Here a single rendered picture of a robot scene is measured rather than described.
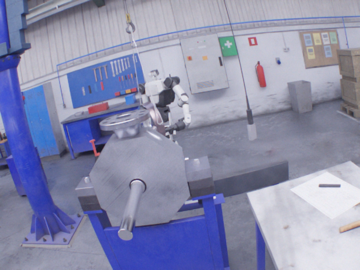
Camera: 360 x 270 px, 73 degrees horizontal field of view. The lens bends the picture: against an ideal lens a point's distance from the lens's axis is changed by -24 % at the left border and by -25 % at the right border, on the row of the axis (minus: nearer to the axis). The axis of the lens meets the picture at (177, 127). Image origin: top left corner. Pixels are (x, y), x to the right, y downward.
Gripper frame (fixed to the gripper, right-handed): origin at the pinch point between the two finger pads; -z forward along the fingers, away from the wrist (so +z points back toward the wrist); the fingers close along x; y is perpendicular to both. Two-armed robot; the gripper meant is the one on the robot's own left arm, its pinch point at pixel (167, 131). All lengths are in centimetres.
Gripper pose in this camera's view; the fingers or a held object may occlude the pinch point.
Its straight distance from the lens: 317.8
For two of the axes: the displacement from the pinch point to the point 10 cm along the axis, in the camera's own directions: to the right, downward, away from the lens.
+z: 8.4, -3.7, 4.0
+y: 5.1, 7.8, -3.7
